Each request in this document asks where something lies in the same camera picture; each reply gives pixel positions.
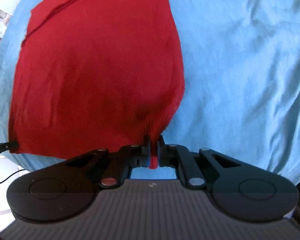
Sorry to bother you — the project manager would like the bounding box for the red cloth garment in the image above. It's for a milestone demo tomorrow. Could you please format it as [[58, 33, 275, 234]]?
[[8, 0, 185, 159]]

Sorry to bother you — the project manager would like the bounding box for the blue bed sheet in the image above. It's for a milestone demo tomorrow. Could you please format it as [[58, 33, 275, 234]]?
[[0, 0, 300, 184]]

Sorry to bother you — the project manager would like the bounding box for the black cable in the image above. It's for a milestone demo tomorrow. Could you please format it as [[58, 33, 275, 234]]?
[[0, 168, 28, 186]]

